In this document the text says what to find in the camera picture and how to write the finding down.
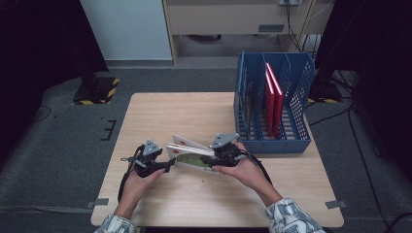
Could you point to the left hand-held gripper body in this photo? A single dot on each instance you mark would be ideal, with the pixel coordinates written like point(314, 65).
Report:
point(147, 165)

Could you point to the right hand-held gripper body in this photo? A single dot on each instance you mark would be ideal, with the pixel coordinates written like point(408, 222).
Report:
point(230, 153)

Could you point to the white green leaf book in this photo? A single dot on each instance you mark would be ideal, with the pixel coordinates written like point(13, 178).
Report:
point(191, 160)

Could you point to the blue file rack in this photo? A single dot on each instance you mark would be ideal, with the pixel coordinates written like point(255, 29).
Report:
point(275, 147)

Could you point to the dark blue picture book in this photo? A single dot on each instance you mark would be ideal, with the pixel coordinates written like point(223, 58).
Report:
point(248, 110)

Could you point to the red picture book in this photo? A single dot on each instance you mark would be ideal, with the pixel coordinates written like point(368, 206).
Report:
point(269, 113)
point(279, 113)

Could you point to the person's left hand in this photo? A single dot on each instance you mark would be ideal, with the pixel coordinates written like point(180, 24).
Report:
point(136, 191)

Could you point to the person's right hand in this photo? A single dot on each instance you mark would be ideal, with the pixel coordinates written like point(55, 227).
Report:
point(249, 174)

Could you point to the gray tape strip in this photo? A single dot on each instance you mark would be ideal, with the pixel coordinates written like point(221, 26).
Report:
point(336, 204)
point(97, 203)

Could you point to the black stand base striped tape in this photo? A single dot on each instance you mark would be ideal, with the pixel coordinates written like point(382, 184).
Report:
point(97, 92)
point(324, 93)

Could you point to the white cabinet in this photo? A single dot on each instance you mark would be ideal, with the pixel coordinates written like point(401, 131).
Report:
point(129, 29)

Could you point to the beige wooden desk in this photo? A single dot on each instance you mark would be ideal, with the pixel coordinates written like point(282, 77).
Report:
point(226, 16)

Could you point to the white power strip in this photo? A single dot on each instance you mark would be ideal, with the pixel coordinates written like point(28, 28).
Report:
point(290, 2)

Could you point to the black curtain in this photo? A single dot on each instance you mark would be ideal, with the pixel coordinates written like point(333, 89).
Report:
point(32, 48)
point(382, 64)

